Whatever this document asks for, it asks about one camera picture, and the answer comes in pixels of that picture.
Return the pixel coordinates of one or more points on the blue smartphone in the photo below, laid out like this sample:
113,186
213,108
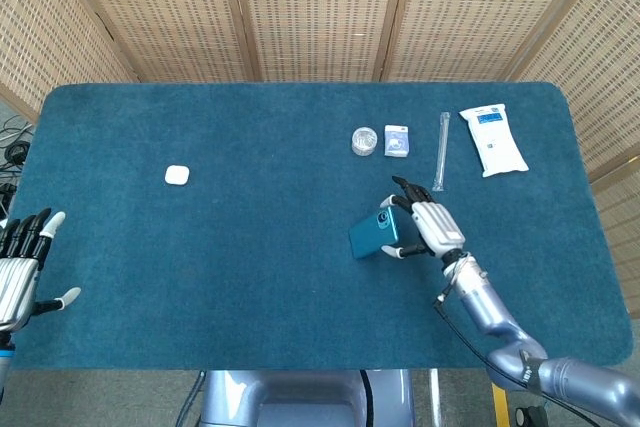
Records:
372,234

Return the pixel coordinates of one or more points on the white earbuds case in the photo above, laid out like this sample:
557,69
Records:
176,175

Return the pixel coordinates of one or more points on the white table leg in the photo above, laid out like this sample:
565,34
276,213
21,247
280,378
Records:
434,397

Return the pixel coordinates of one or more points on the clear wrapped drinking straw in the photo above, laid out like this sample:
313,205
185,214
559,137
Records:
442,147

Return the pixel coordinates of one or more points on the blue carpet table cover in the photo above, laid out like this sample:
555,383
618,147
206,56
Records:
250,247

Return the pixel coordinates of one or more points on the woven bamboo folding screen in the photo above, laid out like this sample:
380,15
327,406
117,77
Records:
320,7

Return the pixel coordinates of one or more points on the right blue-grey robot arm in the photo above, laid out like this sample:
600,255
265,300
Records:
480,297

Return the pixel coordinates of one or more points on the left silver-black robot hand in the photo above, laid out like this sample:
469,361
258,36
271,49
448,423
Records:
17,277

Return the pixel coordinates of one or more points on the blue-grey robot torso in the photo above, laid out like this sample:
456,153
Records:
300,397

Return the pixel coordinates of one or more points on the clear round plastic jar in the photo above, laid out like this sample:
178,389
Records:
364,141

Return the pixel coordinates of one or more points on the black round floor device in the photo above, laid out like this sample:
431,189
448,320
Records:
530,417

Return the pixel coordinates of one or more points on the white wet wipes pack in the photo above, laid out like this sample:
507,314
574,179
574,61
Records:
495,142

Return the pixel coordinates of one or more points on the small blue-white tissue pack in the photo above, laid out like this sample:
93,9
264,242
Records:
398,141

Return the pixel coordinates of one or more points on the right silver-black robot hand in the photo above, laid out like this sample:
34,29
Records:
437,227

